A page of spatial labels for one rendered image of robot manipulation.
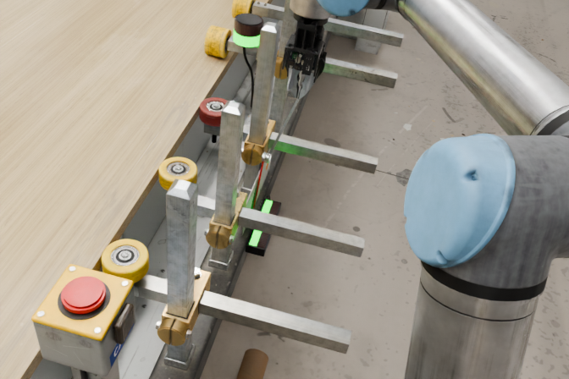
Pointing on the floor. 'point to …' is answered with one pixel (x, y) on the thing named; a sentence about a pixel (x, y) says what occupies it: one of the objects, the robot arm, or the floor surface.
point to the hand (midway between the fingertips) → (299, 90)
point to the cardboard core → (253, 365)
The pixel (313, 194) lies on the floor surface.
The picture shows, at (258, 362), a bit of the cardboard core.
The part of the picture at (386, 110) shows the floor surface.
